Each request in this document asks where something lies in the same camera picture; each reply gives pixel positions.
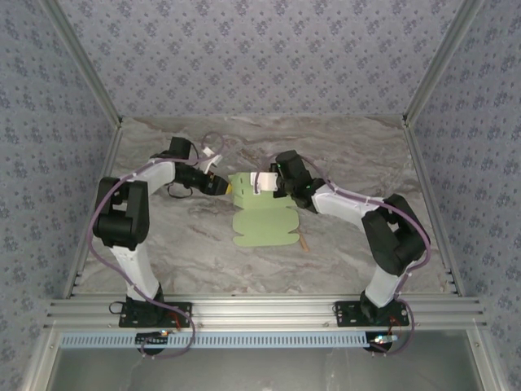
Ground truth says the aluminium lower frame rail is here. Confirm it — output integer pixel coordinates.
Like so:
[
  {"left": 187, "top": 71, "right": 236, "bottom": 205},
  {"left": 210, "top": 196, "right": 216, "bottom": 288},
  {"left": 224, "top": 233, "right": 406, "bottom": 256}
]
[
  {"left": 467, "top": 328, "right": 502, "bottom": 391},
  {"left": 20, "top": 328, "right": 62, "bottom": 391}
]

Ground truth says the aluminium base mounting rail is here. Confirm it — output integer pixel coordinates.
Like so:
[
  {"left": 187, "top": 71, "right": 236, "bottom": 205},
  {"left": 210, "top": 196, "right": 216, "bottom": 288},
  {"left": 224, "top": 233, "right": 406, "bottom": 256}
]
[{"left": 44, "top": 296, "right": 488, "bottom": 330}]

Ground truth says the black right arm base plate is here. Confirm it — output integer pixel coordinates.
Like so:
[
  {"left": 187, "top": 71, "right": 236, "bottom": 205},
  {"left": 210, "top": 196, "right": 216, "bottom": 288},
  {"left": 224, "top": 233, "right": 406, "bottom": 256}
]
[{"left": 334, "top": 301, "right": 410, "bottom": 328}]

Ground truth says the aluminium table end rail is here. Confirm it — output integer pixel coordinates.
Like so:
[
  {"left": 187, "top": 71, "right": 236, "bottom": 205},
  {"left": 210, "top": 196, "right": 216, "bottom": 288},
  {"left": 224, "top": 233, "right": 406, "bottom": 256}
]
[{"left": 120, "top": 115, "right": 406, "bottom": 122}]

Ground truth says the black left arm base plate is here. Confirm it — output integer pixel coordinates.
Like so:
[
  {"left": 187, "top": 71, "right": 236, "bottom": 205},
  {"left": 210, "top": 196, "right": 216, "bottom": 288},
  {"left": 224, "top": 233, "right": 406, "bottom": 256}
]
[{"left": 118, "top": 301, "right": 193, "bottom": 328}]

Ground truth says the aluminium table side rail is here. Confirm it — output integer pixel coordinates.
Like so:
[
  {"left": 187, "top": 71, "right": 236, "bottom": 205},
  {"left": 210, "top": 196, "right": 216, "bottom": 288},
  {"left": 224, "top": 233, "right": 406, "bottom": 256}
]
[
  {"left": 401, "top": 121, "right": 466, "bottom": 297},
  {"left": 61, "top": 121, "right": 124, "bottom": 301}
]

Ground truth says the small black circuit board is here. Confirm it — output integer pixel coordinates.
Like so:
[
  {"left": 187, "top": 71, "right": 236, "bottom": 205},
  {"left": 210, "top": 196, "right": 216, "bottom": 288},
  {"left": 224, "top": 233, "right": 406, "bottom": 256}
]
[
  {"left": 367, "top": 332, "right": 399, "bottom": 352},
  {"left": 135, "top": 330, "right": 171, "bottom": 346}
]

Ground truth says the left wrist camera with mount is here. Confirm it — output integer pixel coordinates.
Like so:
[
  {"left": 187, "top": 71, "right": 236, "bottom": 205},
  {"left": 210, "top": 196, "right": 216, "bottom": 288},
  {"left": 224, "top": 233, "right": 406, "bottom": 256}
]
[{"left": 198, "top": 146, "right": 224, "bottom": 175}]

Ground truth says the aluminium slanted frame post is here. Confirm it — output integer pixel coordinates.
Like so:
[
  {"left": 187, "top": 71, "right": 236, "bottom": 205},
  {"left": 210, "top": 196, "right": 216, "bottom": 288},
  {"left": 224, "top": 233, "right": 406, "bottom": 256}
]
[
  {"left": 40, "top": 0, "right": 124, "bottom": 128},
  {"left": 401, "top": 0, "right": 486, "bottom": 127}
]

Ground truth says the light blue slotted cable duct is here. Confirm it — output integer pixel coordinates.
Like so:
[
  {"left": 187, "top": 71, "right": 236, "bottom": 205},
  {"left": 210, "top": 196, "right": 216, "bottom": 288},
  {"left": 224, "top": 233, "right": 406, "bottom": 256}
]
[{"left": 59, "top": 332, "right": 370, "bottom": 350}]

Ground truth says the light green paper box sheet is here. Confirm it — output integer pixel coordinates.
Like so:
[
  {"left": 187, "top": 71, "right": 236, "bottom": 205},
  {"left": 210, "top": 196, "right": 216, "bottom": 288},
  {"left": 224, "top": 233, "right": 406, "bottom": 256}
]
[{"left": 227, "top": 170, "right": 301, "bottom": 248}]

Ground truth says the thin black left wrist cable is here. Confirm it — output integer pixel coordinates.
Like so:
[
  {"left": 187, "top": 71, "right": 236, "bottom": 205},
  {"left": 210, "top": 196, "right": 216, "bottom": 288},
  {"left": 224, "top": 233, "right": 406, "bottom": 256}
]
[{"left": 165, "top": 183, "right": 197, "bottom": 201}]

